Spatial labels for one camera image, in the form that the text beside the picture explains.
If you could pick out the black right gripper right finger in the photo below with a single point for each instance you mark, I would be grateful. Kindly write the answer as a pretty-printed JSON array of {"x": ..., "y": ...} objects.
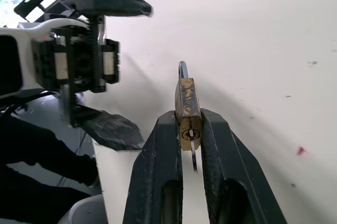
[{"x": 226, "y": 160}]

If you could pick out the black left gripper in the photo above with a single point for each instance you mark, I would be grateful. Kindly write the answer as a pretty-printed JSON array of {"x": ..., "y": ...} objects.
[{"x": 84, "y": 60}]

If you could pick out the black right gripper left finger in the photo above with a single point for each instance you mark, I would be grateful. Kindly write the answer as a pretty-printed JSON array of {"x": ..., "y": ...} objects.
[{"x": 154, "y": 171}]

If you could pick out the silver padlock key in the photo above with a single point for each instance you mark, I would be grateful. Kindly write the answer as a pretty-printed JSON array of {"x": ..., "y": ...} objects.
[{"x": 194, "y": 159}]

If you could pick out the brass padlock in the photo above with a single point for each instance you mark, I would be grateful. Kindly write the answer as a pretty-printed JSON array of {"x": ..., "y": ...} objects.
[{"x": 188, "y": 97}]

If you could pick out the grey rounded base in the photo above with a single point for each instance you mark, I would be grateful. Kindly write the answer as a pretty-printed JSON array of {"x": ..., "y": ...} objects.
[{"x": 84, "y": 210}]

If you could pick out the black chair back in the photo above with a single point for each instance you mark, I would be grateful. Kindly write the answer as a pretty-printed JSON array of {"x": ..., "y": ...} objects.
[{"x": 31, "y": 1}]

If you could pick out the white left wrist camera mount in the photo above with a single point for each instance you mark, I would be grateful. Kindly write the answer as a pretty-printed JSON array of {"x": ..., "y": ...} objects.
[{"x": 26, "y": 39}]

